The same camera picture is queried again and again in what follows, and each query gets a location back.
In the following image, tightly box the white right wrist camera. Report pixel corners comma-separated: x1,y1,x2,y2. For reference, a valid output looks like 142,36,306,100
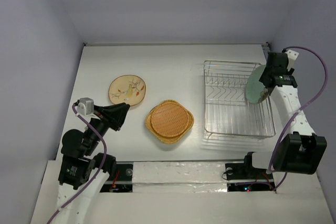
283,49,299,71

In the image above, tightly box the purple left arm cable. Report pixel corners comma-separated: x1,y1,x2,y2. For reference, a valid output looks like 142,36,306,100
47,102,108,224

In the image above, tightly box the green flower pattern plate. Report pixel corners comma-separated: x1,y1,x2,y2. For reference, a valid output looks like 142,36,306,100
245,65,268,104

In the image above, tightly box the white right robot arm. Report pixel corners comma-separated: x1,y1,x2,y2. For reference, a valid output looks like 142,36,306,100
245,46,328,175

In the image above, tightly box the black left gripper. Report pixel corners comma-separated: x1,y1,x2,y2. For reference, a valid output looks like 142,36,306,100
85,101,130,154

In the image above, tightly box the beige leaf pattern plate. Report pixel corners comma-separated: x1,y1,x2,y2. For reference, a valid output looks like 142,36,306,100
108,74,146,106

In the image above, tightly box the large orange woven plate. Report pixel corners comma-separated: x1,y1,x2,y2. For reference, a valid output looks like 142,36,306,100
145,100,194,144

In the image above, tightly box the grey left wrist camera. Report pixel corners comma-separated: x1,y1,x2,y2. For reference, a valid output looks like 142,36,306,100
74,98,94,116

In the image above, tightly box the white foam front panel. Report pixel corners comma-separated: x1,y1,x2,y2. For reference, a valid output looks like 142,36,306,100
132,162,227,194

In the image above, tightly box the metal wire dish rack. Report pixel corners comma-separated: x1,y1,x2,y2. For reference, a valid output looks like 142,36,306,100
203,60,276,138

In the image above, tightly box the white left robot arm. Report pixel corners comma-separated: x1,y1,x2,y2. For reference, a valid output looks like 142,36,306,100
48,98,130,223

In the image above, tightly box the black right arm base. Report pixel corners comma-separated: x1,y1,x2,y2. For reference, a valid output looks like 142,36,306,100
223,152,273,180

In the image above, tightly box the small orange woven plate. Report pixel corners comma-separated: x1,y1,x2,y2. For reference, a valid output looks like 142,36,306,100
150,101,191,138

